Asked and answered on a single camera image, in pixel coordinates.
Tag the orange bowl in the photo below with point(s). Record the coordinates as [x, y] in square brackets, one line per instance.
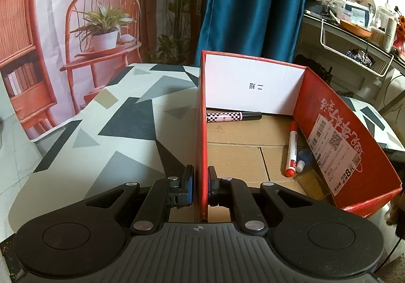
[356, 28]

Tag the pink checkered black pen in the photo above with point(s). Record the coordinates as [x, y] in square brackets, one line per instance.
[227, 116]

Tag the white cosmetic bottle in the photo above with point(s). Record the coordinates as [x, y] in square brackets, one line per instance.
[389, 36]

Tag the blue curtain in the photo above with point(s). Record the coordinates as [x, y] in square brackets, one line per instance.
[253, 8]

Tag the red vase with orange flowers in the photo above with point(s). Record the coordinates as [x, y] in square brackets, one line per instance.
[401, 33]

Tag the red whiteboard marker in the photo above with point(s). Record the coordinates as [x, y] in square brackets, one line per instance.
[291, 150]

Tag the yellow clear plastic case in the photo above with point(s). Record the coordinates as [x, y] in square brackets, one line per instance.
[311, 183]

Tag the blue glue stick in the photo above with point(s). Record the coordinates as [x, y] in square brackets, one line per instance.
[304, 158]

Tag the cotton swab box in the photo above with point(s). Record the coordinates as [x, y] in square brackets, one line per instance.
[376, 37]

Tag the black bag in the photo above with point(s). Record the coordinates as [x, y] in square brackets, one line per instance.
[313, 68]

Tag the grey dressing table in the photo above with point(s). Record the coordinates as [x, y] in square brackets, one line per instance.
[357, 46]

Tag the red strawberry print cardboard box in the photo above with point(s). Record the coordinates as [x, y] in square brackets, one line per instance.
[316, 96]

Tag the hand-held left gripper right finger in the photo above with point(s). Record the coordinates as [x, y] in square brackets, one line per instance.
[212, 188]

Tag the printed room scene wall tapestry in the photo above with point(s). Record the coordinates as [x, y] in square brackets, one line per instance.
[57, 17]

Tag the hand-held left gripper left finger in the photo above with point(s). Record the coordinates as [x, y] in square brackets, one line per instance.
[189, 185]

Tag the clear storage box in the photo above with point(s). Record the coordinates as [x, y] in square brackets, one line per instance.
[384, 14]

